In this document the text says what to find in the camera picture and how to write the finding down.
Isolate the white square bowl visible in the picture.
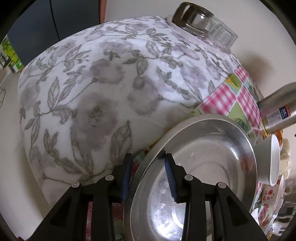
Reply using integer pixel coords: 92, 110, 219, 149
254, 134, 280, 186

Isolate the large metal plate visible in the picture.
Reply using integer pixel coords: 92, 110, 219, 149
124, 114, 258, 240

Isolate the red rimmed floral bowl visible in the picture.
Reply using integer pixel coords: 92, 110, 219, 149
258, 175, 285, 235

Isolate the pack of white buns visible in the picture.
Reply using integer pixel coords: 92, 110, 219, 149
280, 138, 292, 179

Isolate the stainless steel thermos jug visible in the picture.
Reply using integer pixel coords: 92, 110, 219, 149
257, 82, 296, 133

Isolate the grey floral white cloth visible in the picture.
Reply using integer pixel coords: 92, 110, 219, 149
18, 16, 239, 205

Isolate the pink checkered fruit tablecloth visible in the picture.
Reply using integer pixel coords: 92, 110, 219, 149
86, 67, 269, 240

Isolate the ribbed clear glass cup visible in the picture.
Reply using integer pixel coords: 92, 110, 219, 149
207, 21, 238, 54

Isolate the glass coffee carafe black handle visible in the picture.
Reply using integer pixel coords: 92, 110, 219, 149
172, 2, 214, 37

